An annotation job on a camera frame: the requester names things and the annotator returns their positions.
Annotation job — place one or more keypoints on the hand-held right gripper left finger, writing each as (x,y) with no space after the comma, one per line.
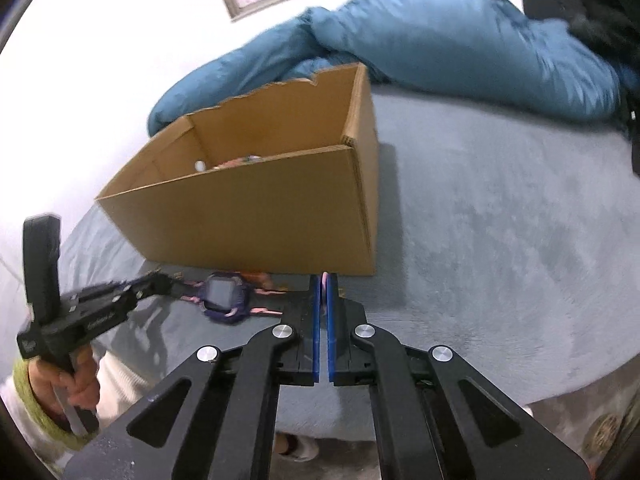
(315,340)

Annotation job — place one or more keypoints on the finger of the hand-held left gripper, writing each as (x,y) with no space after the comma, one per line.
(150,285)

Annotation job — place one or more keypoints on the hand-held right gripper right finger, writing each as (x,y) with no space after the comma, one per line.
(331,350)

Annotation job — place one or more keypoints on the purple smartwatch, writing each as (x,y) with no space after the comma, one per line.
(220,295)

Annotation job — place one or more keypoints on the cardboard box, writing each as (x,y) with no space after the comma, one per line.
(260,210)

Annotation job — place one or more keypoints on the person's left hand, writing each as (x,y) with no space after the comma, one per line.
(82,390)

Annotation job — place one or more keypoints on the person's left leg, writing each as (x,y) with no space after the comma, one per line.
(127,380)

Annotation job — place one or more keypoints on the white slipper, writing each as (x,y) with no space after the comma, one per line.
(296,447)

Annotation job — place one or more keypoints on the grey bed cover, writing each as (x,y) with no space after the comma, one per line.
(500,210)

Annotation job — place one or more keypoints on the blue duvet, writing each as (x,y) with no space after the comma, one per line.
(450,35)

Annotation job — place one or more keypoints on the black jacket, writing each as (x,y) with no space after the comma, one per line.
(605,5)

